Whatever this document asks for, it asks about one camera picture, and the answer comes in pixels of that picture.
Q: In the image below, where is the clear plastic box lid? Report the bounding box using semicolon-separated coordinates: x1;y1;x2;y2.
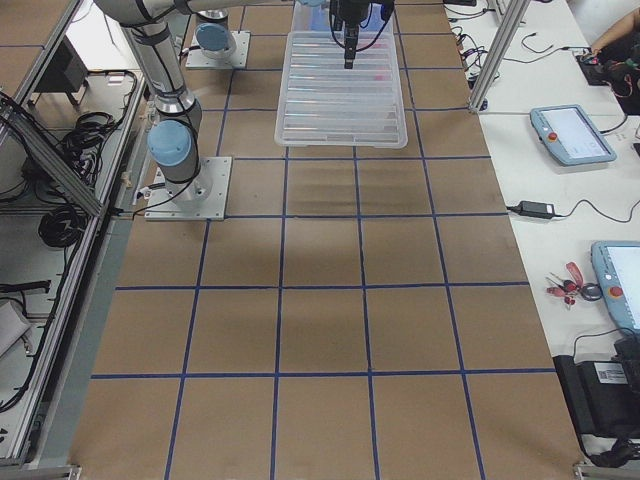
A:
274;31;408;149

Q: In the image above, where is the red key bunch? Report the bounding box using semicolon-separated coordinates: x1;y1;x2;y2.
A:
546;261;603;310

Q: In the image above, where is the aluminium frame post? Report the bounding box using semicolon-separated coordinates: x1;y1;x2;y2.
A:
468;0;530;113

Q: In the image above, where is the blue teach pendant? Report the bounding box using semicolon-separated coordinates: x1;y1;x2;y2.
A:
529;104;617;167
591;241;639;332

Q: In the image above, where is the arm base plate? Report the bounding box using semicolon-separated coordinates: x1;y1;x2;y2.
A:
186;30;251;70
143;157;232;221

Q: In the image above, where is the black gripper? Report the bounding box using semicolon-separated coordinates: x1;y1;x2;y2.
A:
329;0;371;69

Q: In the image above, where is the clear plastic storage box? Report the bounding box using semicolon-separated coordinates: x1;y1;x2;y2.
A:
292;1;395;38

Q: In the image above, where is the black power adapter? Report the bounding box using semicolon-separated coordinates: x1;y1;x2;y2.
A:
506;200;561;220

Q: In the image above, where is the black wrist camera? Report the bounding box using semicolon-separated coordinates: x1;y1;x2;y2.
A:
374;0;395;21

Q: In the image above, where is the black laptop device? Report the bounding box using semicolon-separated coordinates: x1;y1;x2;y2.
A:
553;335;639;468

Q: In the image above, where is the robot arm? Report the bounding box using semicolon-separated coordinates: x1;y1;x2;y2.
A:
96;1;251;201
194;8;237;60

